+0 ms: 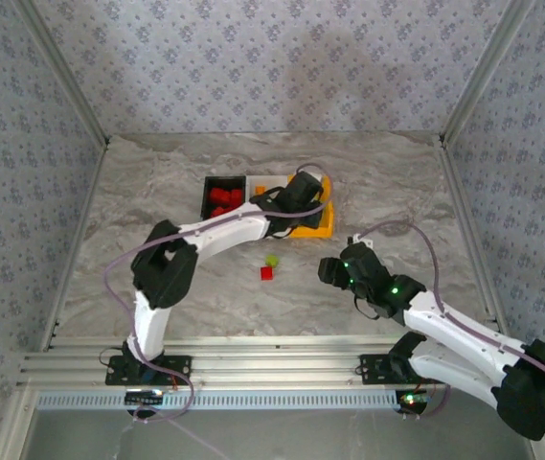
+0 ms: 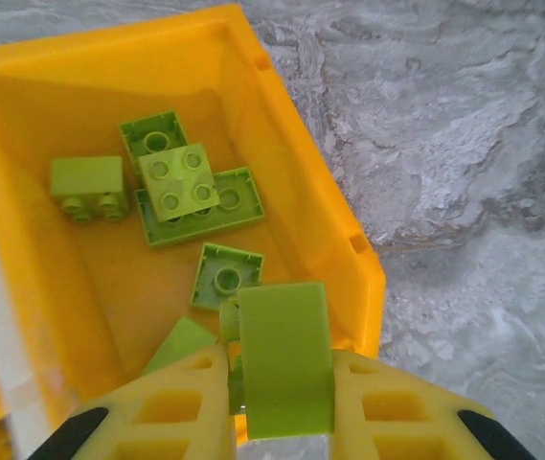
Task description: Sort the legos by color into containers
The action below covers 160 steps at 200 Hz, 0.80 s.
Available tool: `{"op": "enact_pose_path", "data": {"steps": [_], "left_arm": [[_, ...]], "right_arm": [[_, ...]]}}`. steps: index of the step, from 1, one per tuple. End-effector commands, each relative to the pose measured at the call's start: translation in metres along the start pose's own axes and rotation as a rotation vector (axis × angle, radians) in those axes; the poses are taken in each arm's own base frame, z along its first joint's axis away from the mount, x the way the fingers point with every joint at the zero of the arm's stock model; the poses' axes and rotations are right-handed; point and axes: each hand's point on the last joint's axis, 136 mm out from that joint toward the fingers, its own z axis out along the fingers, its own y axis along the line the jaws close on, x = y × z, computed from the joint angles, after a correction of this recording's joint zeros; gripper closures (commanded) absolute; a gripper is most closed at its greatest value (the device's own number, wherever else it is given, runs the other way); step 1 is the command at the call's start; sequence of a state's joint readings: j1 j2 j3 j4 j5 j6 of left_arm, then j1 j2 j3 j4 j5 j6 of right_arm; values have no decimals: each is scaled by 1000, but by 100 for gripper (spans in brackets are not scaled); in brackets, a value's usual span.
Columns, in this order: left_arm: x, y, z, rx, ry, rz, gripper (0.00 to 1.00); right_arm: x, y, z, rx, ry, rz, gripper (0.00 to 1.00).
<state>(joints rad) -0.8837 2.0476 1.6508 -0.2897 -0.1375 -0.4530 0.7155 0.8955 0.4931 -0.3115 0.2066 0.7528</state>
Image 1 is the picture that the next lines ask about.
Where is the slotted grey cable duct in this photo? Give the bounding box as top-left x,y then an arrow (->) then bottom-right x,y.
35,388 -> 400,411

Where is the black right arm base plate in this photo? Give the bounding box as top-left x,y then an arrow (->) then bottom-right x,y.
358,353 -> 426,385

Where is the aluminium table side rail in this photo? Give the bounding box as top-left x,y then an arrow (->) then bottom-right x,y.
437,136 -> 511,336
39,138 -> 110,354

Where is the yellow storage bin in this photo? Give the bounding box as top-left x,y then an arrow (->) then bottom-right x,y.
286,174 -> 335,240

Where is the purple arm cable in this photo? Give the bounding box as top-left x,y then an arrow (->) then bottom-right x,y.
102,162 -> 333,460
357,220 -> 545,423

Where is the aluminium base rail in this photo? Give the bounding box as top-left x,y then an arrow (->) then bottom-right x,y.
15,334 -> 445,390

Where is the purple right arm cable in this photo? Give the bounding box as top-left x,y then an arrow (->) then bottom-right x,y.
357,220 -> 545,423

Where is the white storage bin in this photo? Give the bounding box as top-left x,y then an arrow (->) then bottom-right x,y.
245,174 -> 297,226

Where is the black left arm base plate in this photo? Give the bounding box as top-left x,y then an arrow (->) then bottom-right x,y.
103,353 -> 193,387

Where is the circuit board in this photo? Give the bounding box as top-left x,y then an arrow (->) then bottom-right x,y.
125,389 -> 167,406
396,390 -> 430,408

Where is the black storage bin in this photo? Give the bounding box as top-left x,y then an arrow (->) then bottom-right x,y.
202,174 -> 248,222

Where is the aluminium corner post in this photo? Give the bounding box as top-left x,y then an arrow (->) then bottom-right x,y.
12,0 -> 110,145
439,0 -> 539,145

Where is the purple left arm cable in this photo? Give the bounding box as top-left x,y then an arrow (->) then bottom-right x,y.
102,162 -> 333,460

